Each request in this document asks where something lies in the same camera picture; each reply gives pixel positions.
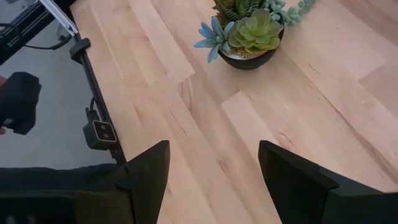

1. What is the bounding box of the potted succulent plant black pot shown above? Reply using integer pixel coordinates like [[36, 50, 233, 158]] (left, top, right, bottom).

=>
[[193, 0, 317, 70]]

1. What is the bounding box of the black metal table frame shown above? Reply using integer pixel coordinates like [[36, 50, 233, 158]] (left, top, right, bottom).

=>
[[0, 0, 127, 166]]

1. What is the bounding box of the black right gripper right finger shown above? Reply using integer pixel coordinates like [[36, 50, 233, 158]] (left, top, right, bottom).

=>
[[257, 140, 340, 224]]

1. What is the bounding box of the white light bar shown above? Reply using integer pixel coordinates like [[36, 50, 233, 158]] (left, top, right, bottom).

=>
[[39, 0, 79, 37]]

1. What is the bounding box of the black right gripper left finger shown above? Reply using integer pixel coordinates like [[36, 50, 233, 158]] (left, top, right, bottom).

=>
[[115, 139, 171, 224]]

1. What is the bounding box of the black table-level camera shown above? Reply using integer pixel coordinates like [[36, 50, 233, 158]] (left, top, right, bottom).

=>
[[82, 107, 118, 151]]

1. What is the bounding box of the black box-shaped device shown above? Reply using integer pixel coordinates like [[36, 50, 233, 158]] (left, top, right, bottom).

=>
[[0, 72, 42, 136]]

